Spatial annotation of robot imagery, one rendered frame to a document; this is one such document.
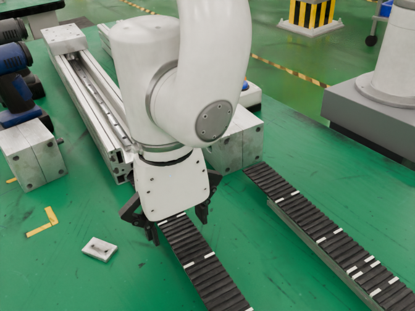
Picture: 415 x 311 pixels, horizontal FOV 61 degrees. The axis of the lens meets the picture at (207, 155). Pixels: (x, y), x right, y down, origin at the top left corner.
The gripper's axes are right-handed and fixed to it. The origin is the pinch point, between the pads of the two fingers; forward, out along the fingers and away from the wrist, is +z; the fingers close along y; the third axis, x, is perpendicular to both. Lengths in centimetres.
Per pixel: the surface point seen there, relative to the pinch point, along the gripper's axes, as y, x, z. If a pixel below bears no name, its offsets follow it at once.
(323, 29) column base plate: 256, 224, 78
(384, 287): 18.9, -23.9, 0.5
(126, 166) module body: -2.2, 19.1, 0.4
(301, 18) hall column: 243, 244, 70
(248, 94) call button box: 32.0, 27.3, -1.9
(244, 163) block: 19.4, 10.2, 2.7
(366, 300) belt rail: 17.1, -23.3, 3.0
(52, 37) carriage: -3, 81, -9
